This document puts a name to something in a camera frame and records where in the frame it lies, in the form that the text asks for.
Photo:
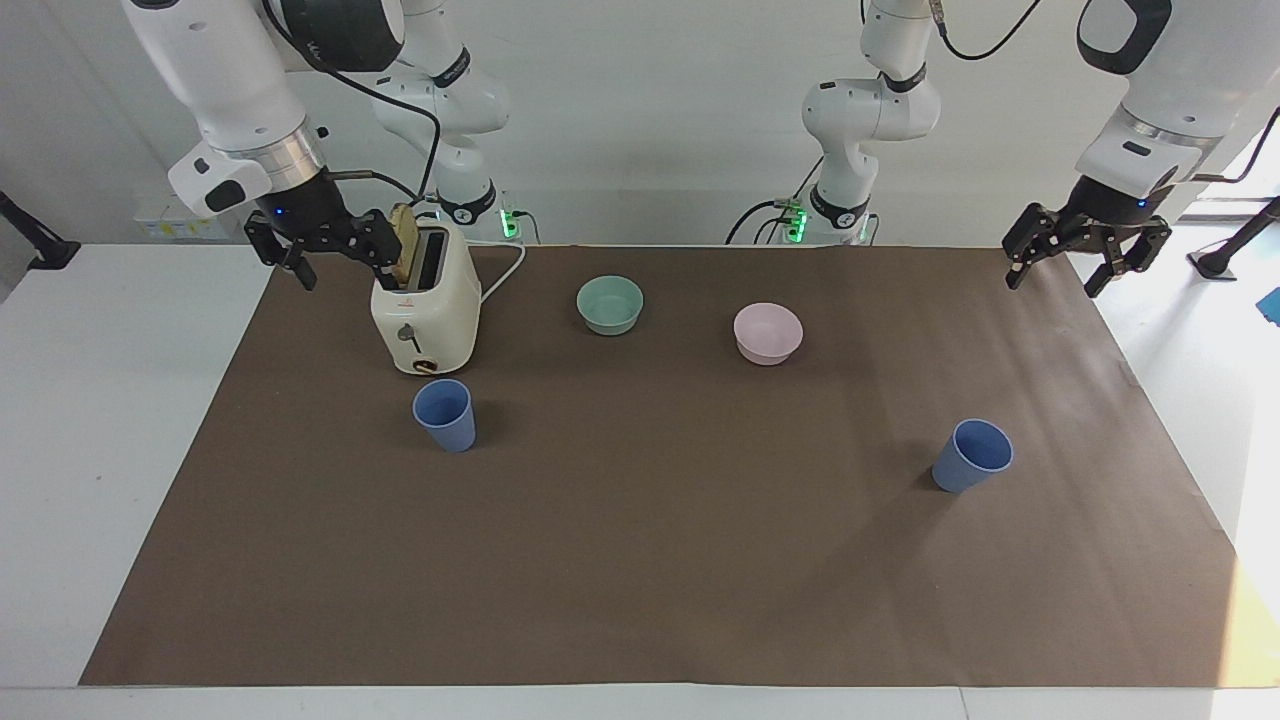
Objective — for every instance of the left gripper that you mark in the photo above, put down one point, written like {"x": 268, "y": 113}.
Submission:
{"x": 1115, "y": 208}

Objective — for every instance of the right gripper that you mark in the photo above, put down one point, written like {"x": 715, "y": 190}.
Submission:
{"x": 303, "y": 212}

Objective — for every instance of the toasted bread slice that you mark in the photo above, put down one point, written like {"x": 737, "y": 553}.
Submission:
{"x": 404, "y": 240}

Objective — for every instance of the cream white toaster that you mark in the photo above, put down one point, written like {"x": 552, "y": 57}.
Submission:
{"x": 430, "y": 320}

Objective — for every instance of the black stand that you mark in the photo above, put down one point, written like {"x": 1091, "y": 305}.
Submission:
{"x": 45, "y": 252}
{"x": 1225, "y": 255}

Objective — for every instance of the white power strip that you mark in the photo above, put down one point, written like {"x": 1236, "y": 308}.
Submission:
{"x": 170, "y": 220}

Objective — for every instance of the blue cup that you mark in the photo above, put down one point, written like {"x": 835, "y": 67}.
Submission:
{"x": 445, "y": 415}
{"x": 970, "y": 460}

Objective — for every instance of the blue object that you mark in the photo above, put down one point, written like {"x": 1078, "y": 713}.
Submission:
{"x": 1272, "y": 308}

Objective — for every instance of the green bowl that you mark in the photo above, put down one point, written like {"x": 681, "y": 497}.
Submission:
{"x": 610, "y": 305}

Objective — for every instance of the pink bowl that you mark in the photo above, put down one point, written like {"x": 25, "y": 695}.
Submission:
{"x": 768, "y": 335}

